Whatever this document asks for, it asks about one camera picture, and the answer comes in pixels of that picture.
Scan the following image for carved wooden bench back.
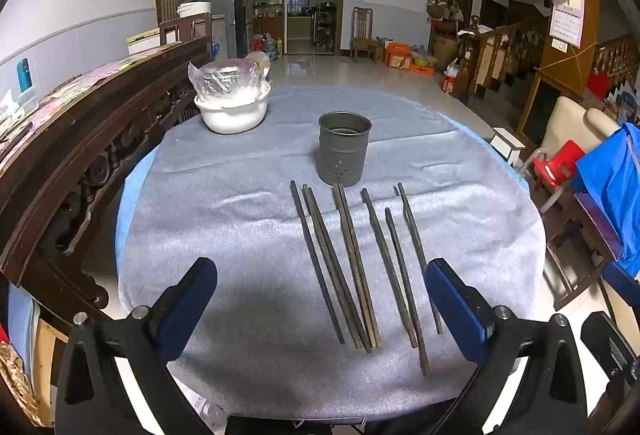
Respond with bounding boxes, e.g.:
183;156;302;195
0;12;213;331

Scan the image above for white plastic basin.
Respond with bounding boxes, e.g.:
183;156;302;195
194;85;272;135

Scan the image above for small white stool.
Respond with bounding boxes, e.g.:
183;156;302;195
489;127;527;167

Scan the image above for dark chopstick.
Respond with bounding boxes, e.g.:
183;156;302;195
301;184;363;350
289;180;347;345
397;182;445;335
360;188;419;349
332;184;377;350
384;208;431;377
307;186;373;354

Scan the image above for red plastic chair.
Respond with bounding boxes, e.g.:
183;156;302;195
531;140;587;190

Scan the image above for grey towel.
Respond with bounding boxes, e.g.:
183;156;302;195
117;85;548;416

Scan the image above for clear plastic bag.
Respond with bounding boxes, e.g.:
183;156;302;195
187;56;273;108

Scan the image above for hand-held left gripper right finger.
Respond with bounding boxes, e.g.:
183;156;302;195
425;258;589;435

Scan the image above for blue table cover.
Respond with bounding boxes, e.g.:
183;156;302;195
114;112;532;296

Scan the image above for grey refrigerator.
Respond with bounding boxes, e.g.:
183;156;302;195
181;0;249;60

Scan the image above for utensils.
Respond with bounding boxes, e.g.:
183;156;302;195
338;184;383;349

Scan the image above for red and white bag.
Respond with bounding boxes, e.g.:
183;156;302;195
441;59;464;97

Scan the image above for wooden chair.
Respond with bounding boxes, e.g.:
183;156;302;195
351;6;379;64

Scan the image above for blue cloth on chair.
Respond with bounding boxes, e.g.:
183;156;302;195
571;122;640;277

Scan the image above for wooden stair railing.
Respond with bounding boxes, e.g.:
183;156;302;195
459;15;552;102

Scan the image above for beige armchair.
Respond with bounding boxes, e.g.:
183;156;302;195
522;95;637;196

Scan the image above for orange cardboard boxes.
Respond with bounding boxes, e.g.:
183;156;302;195
384;42;437;77

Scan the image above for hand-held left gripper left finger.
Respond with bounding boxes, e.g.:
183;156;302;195
54;257;219;435

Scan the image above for wall calendar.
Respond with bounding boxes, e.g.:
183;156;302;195
549;0;586;49

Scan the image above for grey metal utensil holder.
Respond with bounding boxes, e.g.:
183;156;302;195
318;111;373;187

